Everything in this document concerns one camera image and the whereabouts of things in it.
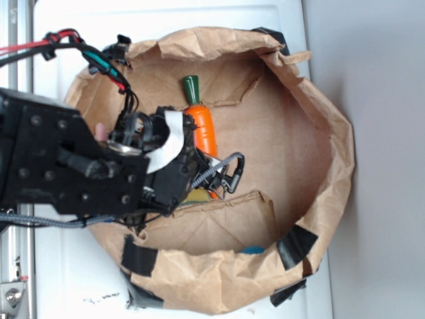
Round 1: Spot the red black cable bundle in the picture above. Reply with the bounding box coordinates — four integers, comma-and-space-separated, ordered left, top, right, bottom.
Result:
0, 29, 140, 114

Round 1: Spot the blue round object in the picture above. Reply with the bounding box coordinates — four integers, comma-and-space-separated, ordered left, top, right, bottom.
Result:
240, 246, 265, 255

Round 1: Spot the orange toy carrot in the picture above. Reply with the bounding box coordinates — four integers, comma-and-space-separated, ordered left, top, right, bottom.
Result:
181, 75, 220, 200

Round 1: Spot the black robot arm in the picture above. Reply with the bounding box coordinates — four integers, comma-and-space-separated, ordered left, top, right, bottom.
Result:
1, 88, 210, 216

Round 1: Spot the yellow green sponge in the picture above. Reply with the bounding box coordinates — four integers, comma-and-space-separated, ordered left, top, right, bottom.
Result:
182, 189, 211, 205

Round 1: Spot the pink plush bunny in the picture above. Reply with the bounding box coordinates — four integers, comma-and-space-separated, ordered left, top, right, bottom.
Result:
94, 123, 108, 142

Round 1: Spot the metal frame rail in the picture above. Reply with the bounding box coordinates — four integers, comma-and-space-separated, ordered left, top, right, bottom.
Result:
1, 1, 37, 318

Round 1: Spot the brown paper bag bin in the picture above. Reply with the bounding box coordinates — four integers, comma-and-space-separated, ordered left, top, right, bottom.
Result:
64, 26, 355, 316

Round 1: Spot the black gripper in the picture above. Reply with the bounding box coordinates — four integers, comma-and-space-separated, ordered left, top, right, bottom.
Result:
112, 105, 213, 213

